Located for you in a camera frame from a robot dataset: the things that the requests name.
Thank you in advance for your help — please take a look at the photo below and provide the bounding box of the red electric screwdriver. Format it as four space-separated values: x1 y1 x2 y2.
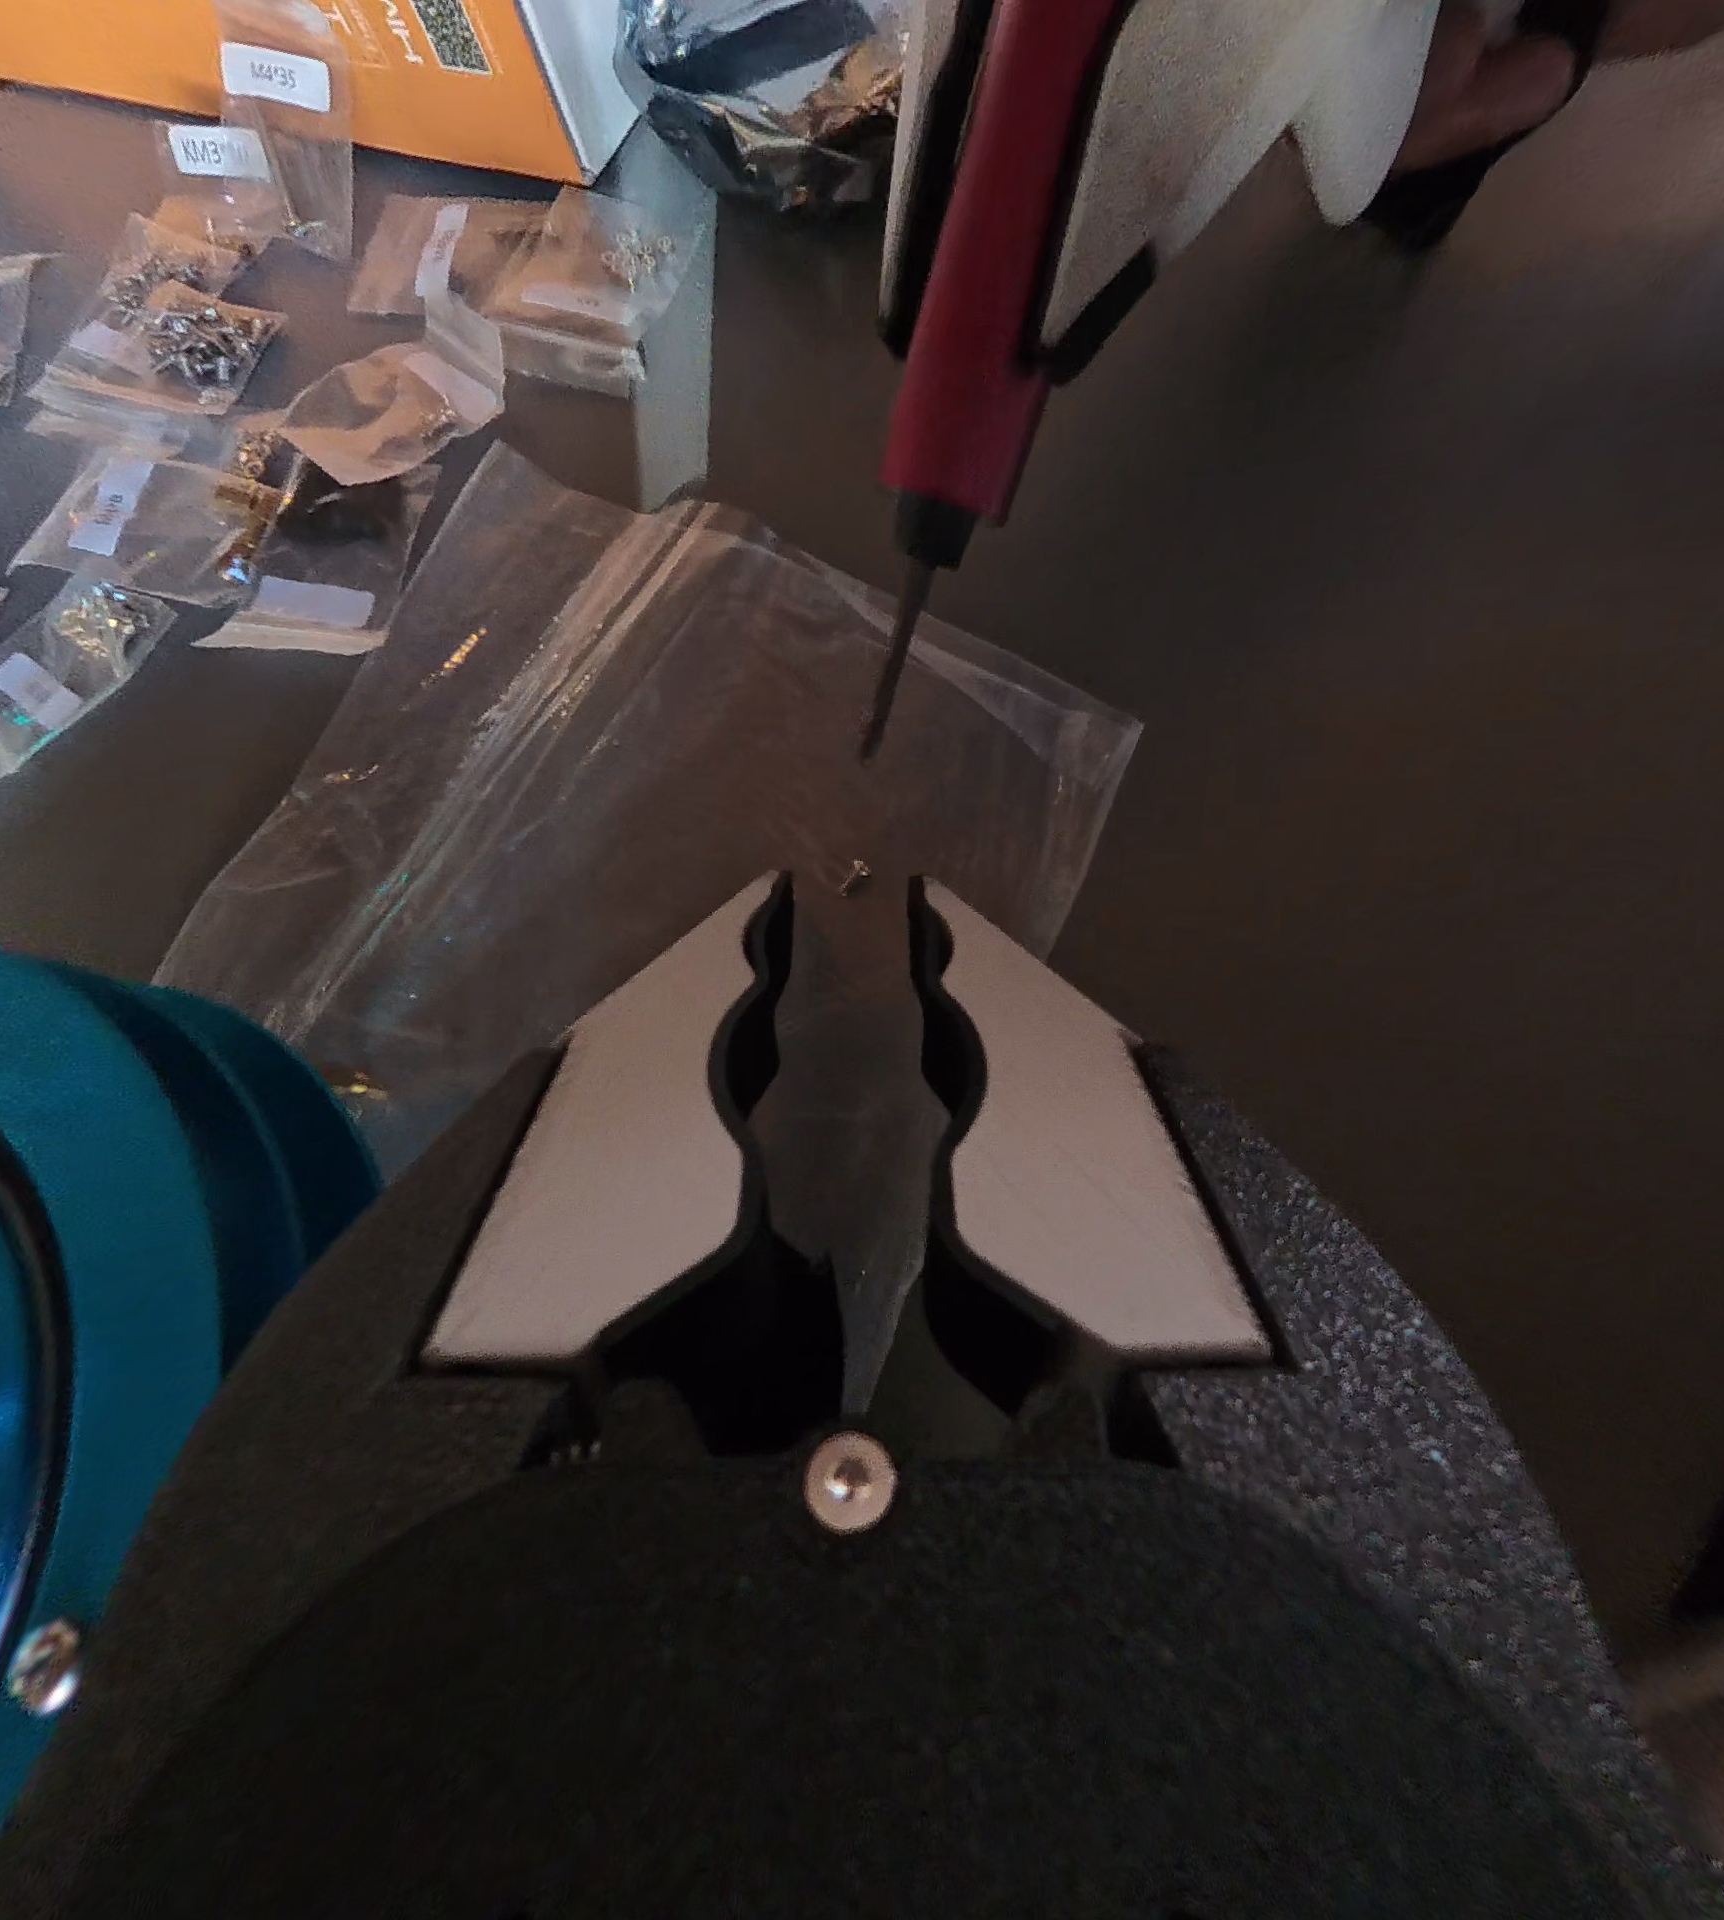
854 0 1130 762

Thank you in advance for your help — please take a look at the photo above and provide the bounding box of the large clear plastic bag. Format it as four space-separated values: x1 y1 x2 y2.
149 438 1150 1416

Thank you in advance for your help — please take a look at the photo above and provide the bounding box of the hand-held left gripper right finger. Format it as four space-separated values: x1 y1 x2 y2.
910 874 1276 1371

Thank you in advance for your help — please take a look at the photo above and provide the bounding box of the grey desk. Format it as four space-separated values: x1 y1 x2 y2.
0 0 1724 1920

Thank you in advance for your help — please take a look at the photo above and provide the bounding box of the pile of labelled screw bags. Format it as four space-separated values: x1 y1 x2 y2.
0 0 702 891

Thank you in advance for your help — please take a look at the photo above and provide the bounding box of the silver antistatic bag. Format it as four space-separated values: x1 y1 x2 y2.
617 0 913 216

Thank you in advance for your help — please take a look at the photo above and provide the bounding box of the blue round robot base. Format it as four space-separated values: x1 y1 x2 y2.
0 925 388 1920

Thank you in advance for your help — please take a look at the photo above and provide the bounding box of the orange cardboard box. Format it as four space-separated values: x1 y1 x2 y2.
0 0 643 188

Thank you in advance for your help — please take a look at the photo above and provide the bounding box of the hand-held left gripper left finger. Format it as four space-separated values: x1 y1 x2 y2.
418 870 796 1375

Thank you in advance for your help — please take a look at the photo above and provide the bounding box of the person's right hand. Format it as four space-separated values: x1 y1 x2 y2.
1398 0 1589 174

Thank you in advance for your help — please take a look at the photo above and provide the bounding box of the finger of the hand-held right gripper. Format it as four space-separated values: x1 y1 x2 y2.
876 0 995 363
1021 0 1303 384

